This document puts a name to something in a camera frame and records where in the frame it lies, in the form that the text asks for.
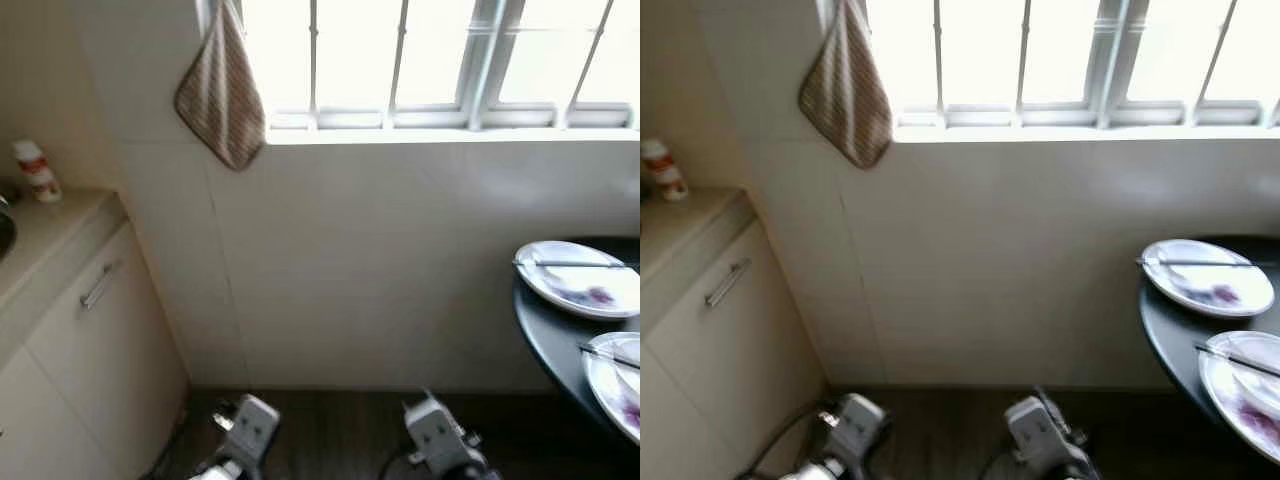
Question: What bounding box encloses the black chopstick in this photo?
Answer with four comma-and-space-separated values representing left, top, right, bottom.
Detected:
1193, 342, 1280, 379
513, 259, 629, 271
1137, 258, 1263, 270
577, 342, 641, 369

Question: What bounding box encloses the cream kitchen cabinet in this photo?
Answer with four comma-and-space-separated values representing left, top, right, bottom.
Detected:
640, 186, 829, 480
0, 188, 191, 480

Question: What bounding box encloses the red and white bottle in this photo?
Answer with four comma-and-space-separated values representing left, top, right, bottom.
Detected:
11, 139, 64, 205
640, 137, 690, 202

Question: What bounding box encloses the white floral plate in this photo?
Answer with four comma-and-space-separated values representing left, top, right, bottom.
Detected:
513, 240, 641, 321
1139, 239, 1277, 320
582, 332, 641, 445
1197, 331, 1280, 465

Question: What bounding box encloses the black round table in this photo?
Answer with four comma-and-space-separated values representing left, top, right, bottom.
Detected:
512, 236, 641, 451
1138, 236, 1280, 466

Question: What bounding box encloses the white framed window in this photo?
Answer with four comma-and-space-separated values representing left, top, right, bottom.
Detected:
830, 0, 1280, 131
205, 0, 641, 133

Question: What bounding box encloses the brown striped hanging cloth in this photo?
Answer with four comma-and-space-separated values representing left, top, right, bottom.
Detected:
174, 0, 267, 172
797, 0, 895, 170

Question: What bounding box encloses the silver cabinet handle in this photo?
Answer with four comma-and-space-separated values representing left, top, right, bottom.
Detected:
79, 259, 124, 311
704, 257, 752, 308

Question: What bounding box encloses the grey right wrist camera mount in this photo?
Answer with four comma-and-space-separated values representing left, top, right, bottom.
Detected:
1005, 396, 1076, 471
403, 397, 473, 473

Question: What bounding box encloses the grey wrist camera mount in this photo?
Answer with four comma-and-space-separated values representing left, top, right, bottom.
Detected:
226, 394, 282, 465
403, 397, 473, 473
1005, 396, 1076, 471
833, 393, 889, 463

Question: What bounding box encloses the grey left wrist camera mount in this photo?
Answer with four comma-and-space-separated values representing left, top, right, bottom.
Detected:
226, 394, 282, 465
833, 393, 889, 463

